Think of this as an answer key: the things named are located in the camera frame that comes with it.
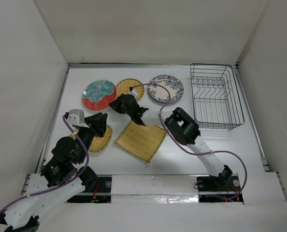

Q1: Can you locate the blue and white floral plate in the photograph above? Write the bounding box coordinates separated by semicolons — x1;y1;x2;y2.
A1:
147;75;184;103

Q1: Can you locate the square bamboo mat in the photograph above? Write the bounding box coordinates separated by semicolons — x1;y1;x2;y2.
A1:
114;121;167;163

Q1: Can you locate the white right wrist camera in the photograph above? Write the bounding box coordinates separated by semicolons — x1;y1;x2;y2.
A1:
129;87;138;97

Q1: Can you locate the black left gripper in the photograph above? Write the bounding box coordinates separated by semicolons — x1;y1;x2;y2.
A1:
76;112;108;163

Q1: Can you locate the rounded bamboo tray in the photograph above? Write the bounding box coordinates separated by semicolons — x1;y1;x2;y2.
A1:
56;123;112;159

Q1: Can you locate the round bamboo tray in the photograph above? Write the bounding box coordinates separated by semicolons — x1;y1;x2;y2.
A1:
116;78;145;101

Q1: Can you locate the grey wire dish rack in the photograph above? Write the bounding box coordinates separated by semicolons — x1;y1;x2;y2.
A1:
190;63;245;131

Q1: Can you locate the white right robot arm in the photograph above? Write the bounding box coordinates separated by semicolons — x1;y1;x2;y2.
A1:
109;94;232;190

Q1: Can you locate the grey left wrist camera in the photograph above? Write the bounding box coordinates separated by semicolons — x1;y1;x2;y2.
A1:
65;109;85;126

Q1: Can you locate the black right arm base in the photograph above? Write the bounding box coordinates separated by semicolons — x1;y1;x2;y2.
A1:
194;174;244;203

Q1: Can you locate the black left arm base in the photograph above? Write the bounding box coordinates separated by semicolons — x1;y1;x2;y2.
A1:
67;175;112;203

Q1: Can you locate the red and teal floral plate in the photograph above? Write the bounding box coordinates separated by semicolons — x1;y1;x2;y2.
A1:
82;80;117;111

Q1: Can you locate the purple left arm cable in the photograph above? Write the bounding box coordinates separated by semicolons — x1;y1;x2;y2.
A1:
0;114;89;230

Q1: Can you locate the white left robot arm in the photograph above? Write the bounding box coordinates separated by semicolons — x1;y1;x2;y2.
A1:
0;110;108;232

